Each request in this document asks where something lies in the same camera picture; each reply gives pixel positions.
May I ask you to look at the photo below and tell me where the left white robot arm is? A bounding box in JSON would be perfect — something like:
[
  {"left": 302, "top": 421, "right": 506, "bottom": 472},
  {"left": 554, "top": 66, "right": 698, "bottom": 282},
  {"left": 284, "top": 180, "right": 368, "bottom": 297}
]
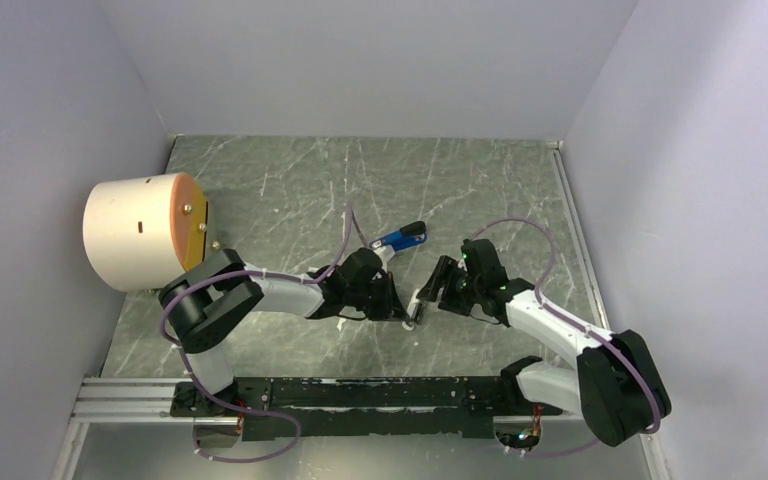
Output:
[{"left": 157, "top": 248, "right": 410, "bottom": 416}]

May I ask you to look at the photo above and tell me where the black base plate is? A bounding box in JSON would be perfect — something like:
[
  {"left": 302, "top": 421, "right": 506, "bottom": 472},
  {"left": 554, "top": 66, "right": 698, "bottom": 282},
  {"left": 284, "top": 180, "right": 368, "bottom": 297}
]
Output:
[{"left": 169, "top": 376, "right": 562, "bottom": 441}]

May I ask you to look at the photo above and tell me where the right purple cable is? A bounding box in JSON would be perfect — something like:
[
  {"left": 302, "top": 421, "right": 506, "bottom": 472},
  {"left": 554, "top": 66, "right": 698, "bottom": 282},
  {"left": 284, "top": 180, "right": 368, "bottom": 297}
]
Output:
[{"left": 464, "top": 218, "right": 664, "bottom": 458}]

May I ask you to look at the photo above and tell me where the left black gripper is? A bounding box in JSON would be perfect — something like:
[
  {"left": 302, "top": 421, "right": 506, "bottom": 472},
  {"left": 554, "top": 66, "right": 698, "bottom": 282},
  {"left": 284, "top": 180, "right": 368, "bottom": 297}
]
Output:
[{"left": 345, "top": 271, "right": 410, "bottom": 322}]

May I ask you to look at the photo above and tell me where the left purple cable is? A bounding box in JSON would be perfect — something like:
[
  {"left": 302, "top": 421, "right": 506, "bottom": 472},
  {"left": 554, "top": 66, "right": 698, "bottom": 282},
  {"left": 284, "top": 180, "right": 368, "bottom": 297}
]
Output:
[{"left": 158, "top": 203, "right": 372, "bottom": 425}]

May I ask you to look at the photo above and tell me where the cream cylindrical drum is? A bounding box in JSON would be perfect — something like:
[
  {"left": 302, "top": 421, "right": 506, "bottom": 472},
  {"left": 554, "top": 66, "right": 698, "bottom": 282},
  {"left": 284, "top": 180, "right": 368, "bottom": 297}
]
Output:
[{"left": 82, "top": 173, "right": 220, "bottom": 292}]

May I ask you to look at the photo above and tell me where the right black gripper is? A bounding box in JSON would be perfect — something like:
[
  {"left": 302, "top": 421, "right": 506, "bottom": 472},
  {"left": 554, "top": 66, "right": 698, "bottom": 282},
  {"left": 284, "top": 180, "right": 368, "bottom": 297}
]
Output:
[{"left": 416, "top": 255, "right": 483, "bottom": 316}]

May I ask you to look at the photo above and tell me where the purple cable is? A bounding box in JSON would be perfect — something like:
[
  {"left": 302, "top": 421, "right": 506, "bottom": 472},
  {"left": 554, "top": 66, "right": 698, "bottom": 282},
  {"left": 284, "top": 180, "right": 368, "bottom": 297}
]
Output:
[
  {"left": 158, "top": 203, "right": 372, "bottom": 425},
  {"left": 464, "top": 218, "right": 664, "bottom": 458}
]

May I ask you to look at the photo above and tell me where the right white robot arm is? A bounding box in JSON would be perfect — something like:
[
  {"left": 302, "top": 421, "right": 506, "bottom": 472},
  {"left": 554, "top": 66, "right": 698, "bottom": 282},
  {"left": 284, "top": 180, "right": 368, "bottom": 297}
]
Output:
[{"left": 407, "top": 239, "right": 672, "bottom": 447}]

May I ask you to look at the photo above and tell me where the beige stapler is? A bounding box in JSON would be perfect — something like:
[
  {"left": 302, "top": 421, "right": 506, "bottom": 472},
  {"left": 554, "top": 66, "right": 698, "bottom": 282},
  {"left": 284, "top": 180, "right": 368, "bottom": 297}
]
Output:
[{"left": 402, "top": 299, "right": 426, "bottom": 331}]

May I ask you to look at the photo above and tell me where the blue stapler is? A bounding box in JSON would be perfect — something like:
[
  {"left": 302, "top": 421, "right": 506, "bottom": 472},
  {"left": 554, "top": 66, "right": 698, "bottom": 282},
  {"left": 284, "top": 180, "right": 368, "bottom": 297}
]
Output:
[{"left": 369, "top": 221, "right": 427, "bottom": 252}]

